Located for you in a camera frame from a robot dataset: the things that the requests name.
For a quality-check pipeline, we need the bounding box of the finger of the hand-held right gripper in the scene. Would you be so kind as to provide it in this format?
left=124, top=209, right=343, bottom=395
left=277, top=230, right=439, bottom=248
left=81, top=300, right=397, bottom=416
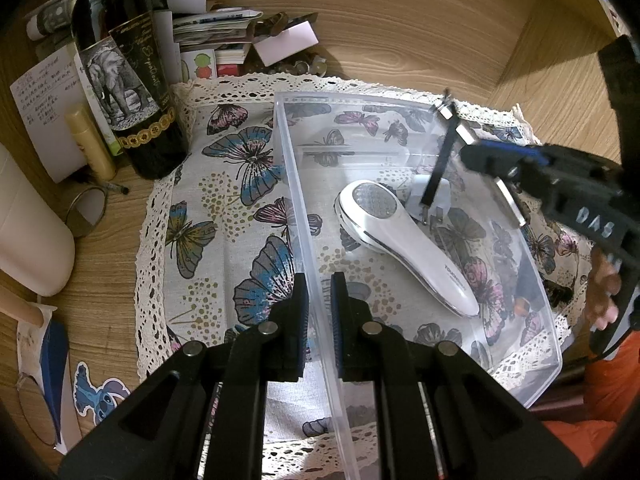
left=461, top=142, right=550, bottom=184

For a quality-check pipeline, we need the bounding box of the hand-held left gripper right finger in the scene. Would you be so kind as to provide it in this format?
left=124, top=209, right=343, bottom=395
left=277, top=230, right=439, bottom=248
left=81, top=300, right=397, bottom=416
left=332, top=273, right=583, bottom=480

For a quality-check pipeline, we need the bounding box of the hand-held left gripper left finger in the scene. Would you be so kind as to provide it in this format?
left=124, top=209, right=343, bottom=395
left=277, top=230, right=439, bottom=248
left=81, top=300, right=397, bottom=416
left=59, top=273, right=308, bottom=480

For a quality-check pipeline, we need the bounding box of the clear plastic storage box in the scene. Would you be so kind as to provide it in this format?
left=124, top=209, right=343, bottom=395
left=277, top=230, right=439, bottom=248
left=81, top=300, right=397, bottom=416
left=272, top=91, right=564, bottom=480

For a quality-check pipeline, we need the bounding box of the person's right hand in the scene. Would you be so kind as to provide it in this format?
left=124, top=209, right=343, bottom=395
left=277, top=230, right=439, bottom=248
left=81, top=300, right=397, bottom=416
left=584, top=247, right=624, bottom=333

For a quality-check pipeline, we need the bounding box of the silver metal bar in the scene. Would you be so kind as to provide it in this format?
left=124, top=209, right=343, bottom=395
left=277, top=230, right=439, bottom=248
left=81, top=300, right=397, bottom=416
left=492, top=178, right=527, bottom=227

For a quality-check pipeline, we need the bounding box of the white plug adapter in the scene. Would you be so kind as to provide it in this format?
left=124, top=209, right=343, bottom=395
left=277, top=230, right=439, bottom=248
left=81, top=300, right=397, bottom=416
left=406, top=174, right=449, bottom=224

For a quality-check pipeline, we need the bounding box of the white fabric shaver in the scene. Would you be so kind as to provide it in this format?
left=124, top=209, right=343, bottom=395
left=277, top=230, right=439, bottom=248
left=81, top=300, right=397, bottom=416
left=334, top=179, right=481, bottom=319

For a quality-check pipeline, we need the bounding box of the butterfly print lace cloth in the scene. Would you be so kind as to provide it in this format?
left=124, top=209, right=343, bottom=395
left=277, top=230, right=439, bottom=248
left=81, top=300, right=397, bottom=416
left=134, top=72, right=587, bottom=480

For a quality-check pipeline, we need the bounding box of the person's orange clothing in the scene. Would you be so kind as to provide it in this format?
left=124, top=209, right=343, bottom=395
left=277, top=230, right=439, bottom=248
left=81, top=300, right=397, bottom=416
left=542, top=354, right=640, bottom=462

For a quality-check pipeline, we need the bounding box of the blue cartoon sticker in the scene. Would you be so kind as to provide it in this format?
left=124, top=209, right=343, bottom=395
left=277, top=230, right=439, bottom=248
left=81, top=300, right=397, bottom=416
left=73, top=362, right=132, bottom=426

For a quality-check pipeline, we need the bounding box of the pile of coins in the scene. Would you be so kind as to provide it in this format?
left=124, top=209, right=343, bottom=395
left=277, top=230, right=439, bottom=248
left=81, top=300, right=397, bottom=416
left=250, top=12, right=329, bottom=79

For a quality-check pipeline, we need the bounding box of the blank white card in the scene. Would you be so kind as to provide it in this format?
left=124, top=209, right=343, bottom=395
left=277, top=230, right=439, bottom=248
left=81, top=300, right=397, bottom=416
left=252, top=22, right=320, bottom=66

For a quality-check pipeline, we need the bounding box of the small round metal mirror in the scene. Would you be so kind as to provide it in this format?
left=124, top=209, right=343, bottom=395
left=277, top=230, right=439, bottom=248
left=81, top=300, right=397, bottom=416
left=65, top=186, right=109, bottom=239

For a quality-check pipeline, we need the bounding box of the blue booklet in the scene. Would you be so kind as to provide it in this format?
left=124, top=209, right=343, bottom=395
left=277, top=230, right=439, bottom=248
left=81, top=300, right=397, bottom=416
left=39, top=320, right=71, bottom=453

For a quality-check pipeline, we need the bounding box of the dark wine bottle elephant label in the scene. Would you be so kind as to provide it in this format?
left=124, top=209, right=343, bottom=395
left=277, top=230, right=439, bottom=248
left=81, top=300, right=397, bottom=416
left=70, top=0, right=191, bottom=181

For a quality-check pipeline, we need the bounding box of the yellow lip balm tube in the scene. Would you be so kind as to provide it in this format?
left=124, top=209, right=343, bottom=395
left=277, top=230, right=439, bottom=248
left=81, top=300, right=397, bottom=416
left=63, top=104, right=119, bottom=182

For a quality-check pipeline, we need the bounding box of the wooden stick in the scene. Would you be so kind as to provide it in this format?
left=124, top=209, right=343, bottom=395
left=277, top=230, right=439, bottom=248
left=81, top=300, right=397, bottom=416
left=0, top=289, right=45, bottom=326

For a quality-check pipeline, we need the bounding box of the white plastic bottle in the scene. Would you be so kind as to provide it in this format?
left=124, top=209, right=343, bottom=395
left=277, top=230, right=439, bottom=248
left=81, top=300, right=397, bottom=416
left=0, top=142, right=76, bottom=297

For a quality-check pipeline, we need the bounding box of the stack of papers and booklets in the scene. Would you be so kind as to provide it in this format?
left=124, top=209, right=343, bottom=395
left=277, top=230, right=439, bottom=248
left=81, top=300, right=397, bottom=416
left=144, top=0, right=264, bottom=82

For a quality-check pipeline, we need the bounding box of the white handwritten note paper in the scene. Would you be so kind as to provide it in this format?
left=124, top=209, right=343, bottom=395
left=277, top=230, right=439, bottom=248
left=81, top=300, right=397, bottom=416
left=10, top=47, right=94, bottom=184

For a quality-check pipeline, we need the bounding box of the rolled printed paper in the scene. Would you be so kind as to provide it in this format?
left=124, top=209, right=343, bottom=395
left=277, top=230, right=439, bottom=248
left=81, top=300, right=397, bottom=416
left=27, top=0, right=77, bottom=42

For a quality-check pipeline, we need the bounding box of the thin wire ring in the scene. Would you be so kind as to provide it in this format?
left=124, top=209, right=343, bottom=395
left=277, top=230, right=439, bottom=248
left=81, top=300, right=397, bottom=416
left=15, top=374, right=59, bottom=449

